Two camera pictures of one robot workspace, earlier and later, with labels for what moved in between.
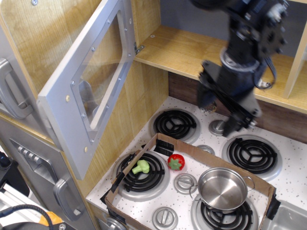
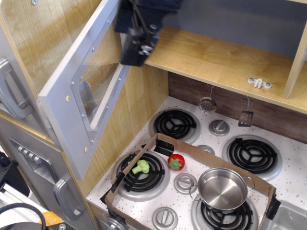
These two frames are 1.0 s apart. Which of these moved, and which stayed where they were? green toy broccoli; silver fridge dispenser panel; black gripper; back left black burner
Moved: black gripper
Stayed: back left black burner; green toy broccoli; silver fridge dispenser panel
